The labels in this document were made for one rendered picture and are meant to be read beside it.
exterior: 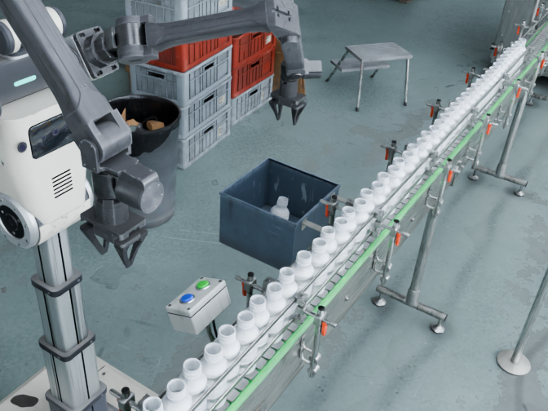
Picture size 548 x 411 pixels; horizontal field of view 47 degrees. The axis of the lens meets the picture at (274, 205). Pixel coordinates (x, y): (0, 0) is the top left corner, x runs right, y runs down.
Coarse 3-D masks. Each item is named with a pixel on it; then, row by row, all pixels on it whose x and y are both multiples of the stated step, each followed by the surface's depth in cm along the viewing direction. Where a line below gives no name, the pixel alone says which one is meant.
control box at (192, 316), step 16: (192, 288) 155; (208, 288) 154; (224, 288) 156; (176, 304) 150; (192, 304) 148; (208, 304) 151; (224, 304) 156; (176, 320) 150; (192, 320) 147; (208, 320) 151; (208, 336) 157
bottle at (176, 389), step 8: (168, 384) 123; (176, 384) 125; (184, 384) 123; (168, 392) 122; (176, 392) 122; (184, 392) 123; (168, 400) 124; (176, 400) 122; (184, 400) 124; (168, 408) 123; (176, 408) 123; (184, 408) 124
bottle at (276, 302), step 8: (272, 288) 151; (280, 288) 150; (264, 296) 151; (272, 296) 148; (280, 296) 148; (272, 304) 149; (280, 304) 149; (272, 312) 149; (280, 312) 150; (280, 320) 151; (272, 328) 152; (280, 328) 153; (272, 336) 153; (280, 336) 155
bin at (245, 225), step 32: (224, 192) 221; (256, 192) 242; (288, 192) 243; (320, 192) 234; (224, 224) 226; (256, 224) 217; (288, 224) 208; (320, 224) 226; (256, 256) 224; (288, 256) 215
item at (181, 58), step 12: (228, 36) 410; (168, 48) 369; (180, 48) 365; (192, 48) 375; (204, 48) 387; (216, 48) 400; (156, 60) 377; (168, 60) 374; (180, 60) 369; (192, 60) 379; (180, 72) 373
